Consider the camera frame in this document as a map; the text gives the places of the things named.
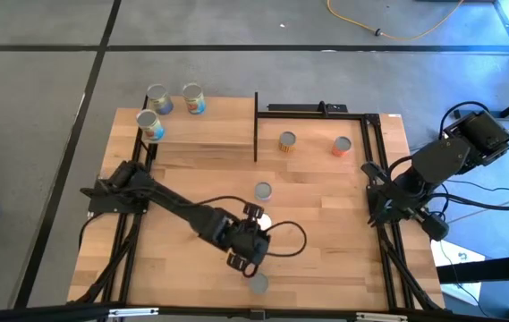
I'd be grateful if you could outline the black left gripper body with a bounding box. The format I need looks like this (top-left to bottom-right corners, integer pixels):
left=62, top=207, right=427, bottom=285
left=225, top=201, right=272, bottom=273

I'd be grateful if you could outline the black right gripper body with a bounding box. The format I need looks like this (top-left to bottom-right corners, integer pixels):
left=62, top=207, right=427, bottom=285
left=361, top=160, right=450, bottom=242

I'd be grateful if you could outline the small light blue can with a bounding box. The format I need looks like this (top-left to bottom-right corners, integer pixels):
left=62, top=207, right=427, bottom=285
left=253, top=181, right=274, bottom=201

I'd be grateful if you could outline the orange can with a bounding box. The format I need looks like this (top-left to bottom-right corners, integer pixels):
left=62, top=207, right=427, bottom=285
left=330, top=136, right=352, bottom=158

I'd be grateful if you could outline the yellow patterned small can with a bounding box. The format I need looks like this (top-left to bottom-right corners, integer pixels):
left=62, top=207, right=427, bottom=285
left=278, top=131, right=298, bottom=154

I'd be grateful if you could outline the can with multicolour label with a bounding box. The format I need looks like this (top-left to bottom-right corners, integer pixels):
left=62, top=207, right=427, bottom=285
left=181, top=82, right=208, bottom=116

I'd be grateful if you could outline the tomato can blue red label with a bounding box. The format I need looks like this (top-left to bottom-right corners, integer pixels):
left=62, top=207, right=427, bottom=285
left=135, top=109, right=166, bottom=142

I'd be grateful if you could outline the peas can blue yellow label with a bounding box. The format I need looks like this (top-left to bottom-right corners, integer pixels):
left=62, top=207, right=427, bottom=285
left=145, top=83, right=175, bottom=116

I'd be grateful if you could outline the white paper sheet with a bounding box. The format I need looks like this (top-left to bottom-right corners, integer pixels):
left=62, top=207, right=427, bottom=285
left=430, top=236, right=488, bottom=308

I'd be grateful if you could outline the black metal beam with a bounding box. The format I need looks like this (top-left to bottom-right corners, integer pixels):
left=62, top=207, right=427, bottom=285
left=436, top=252, right=509, bottom=322

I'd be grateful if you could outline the black floor tape line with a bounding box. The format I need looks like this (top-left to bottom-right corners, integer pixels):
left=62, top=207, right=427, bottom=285
left=0, top=43, right=509, bottom=54
left=12, top=0, right=123, bottom=309

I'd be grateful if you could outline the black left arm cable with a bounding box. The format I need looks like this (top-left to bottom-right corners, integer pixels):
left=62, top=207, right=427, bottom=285
left=262, top=219, right=308, bottom=259

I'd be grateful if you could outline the black aluminium rig frame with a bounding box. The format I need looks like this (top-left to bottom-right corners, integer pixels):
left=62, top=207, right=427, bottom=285
left=0, top=102, right=509, bottom=322

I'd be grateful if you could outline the silver metal bracket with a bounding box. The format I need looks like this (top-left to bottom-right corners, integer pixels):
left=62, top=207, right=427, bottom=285
left=355, top=311, right=410, bottom=322
left=108, top=307, right=160, bottom=318

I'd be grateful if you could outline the wooden shelf black metal frame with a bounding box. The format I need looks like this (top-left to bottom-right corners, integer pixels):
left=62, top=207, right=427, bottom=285
left=137, top=91, right=259, bottom=163

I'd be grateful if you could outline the yellow floor cable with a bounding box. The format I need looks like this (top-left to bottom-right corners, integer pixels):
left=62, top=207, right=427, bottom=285
left=325, top=0, right=466, bottom=42

